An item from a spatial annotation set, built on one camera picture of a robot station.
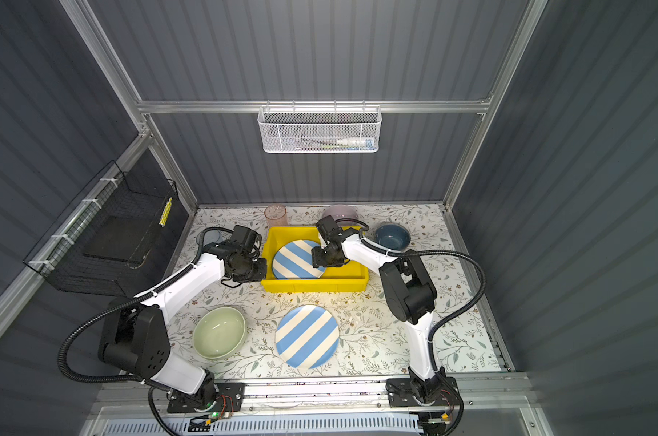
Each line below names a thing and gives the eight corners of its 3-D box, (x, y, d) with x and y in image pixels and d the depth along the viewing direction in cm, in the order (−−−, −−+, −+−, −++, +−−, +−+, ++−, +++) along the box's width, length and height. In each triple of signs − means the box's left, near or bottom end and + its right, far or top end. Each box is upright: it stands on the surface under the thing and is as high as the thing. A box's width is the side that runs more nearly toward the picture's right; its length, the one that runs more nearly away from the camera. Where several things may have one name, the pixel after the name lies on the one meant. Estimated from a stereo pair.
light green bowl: (194, 362, 81) (184, 355, 76) (208, 315, 91) (200, 306, 85) (243, 362, 81) (237, 355, 76) (253, 314, 91) (247, 306, 85)
